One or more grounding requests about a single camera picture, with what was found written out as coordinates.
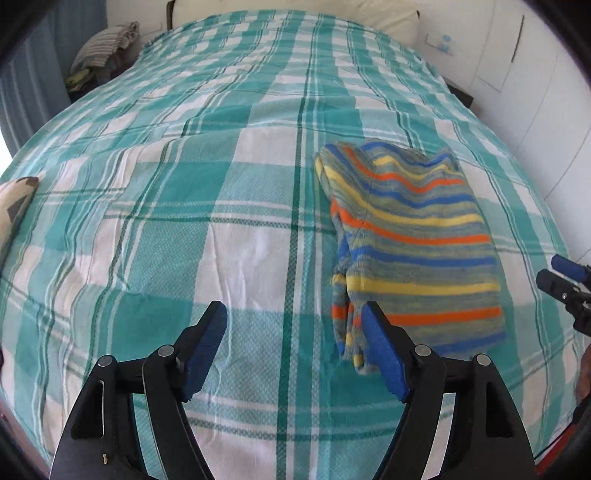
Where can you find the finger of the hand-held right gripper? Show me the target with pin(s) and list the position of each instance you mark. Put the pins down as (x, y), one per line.
(570, 266)
(558, 284)

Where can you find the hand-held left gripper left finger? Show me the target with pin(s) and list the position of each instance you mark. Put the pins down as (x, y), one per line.
(203, 355)

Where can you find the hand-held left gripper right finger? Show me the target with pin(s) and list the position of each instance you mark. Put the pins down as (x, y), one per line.
(385, 350)

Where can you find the striped knit sweater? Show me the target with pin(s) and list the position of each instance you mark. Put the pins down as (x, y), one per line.
(415, 240)

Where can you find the teal plaid bedspread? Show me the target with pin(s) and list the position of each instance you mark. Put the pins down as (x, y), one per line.
(184, 207)

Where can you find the white wardrobe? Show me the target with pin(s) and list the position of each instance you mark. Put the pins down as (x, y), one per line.
(531, 92)

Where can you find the dark wooden nightstand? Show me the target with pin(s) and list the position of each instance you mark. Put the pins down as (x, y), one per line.
(464, 97)

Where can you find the patterned beige pillow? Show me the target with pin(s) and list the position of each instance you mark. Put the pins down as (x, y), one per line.
(14, 203)

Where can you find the cream upholstered headboard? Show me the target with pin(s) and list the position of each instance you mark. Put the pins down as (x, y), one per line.
(392, 23)

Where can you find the blue curtain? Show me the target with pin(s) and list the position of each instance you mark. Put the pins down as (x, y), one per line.
(37, 92)

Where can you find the checked folded cloth pile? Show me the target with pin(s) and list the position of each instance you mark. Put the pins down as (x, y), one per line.
(106, 44)

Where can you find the white wall socket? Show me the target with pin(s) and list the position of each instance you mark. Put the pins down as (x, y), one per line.
(445, 41)

